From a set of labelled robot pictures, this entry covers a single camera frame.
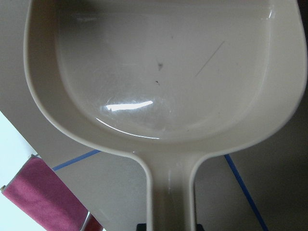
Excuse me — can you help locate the beige plastic dustpan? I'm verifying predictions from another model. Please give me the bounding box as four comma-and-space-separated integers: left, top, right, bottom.
24, 0, 307, 231

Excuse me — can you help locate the pink cloth on stand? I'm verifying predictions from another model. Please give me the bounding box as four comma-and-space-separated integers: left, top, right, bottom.
1, 155, 103, 231

